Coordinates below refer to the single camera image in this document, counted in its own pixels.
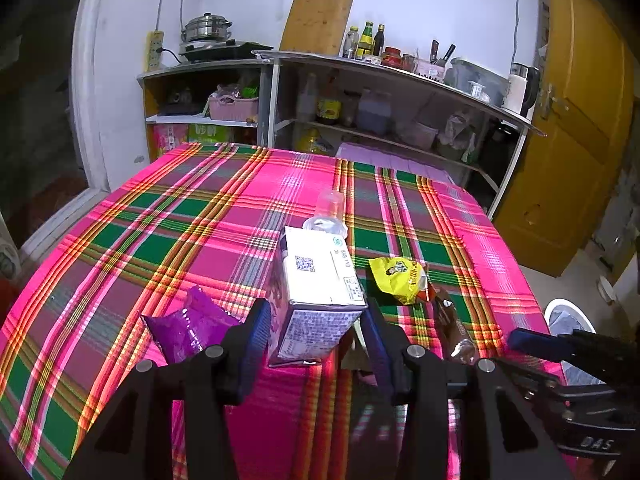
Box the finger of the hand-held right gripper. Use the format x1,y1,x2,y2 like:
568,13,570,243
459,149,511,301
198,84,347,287
492,359,577,411
509,327,631,387

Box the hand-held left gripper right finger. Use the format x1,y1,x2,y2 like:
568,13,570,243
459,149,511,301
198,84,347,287
361,304,573,480

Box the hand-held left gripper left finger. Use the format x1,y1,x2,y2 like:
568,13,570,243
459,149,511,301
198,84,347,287
62,297,273,480

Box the white trash bin with liner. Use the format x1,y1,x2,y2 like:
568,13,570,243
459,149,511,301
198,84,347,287
543,298,601,386

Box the purple snack wrapper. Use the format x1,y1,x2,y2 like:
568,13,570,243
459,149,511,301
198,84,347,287
140,285,241,365

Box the brown snack wrapper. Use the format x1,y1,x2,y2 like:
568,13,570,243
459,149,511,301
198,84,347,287
425,285,476,366

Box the yellow snack packet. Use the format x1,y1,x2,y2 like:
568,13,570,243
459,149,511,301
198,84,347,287
368,256,430,307

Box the purple milk carton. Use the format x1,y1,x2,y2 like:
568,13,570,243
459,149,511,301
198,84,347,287
267,225,369,369

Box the clear plastic cup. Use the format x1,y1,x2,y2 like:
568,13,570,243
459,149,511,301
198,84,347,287
302,187,349,237

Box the pink plaid tablecloth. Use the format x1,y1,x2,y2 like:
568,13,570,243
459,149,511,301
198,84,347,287
0,141,568,480

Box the storage box with purple lid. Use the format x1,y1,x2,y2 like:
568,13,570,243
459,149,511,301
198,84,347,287
336,141,453,184

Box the wooden door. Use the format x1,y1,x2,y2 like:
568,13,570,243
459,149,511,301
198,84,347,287
492,0,638,279

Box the green cardboard box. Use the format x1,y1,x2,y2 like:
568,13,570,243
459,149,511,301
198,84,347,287
189,124,233,145

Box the pink cardboard box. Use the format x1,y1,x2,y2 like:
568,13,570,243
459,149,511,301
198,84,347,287
152,124,190,163

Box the plastic bags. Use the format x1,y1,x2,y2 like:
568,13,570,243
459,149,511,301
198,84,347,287
435,110,476,152

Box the pink plastic basket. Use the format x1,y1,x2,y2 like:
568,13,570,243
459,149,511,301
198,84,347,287
208,95,259,122

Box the dark liquid jug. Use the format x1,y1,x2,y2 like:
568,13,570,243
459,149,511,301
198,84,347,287
357,91,392,133

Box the soy sauce bottle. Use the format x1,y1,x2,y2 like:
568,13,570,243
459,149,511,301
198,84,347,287
316,85,343,125

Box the white plastic bottle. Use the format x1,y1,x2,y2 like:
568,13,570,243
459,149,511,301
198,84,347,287
297,74,321,122

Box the white electric kettle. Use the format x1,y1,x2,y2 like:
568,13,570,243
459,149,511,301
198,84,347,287
502,62,541,117

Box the wooden shelf cabinet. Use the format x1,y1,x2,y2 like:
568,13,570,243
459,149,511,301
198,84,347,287
137,59,273,164

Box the clear plastic container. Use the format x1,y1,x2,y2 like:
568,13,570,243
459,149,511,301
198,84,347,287
445,57,511,106

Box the pink knife holder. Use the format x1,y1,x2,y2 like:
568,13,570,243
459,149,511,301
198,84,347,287
415,58,447,81

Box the metal kitchen shelf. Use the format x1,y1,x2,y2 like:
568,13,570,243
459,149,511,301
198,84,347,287
252,50,547,221

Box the yellow power strip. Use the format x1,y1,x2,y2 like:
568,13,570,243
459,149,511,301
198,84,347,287
145,31,165,72

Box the steel pot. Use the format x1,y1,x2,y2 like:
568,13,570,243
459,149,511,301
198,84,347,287
180,12,233,44

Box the wooden cutting board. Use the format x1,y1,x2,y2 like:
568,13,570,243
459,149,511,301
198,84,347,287
279,0,355,57

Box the metal door handle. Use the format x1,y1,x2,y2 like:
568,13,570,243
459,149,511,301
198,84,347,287
532,82,569,121

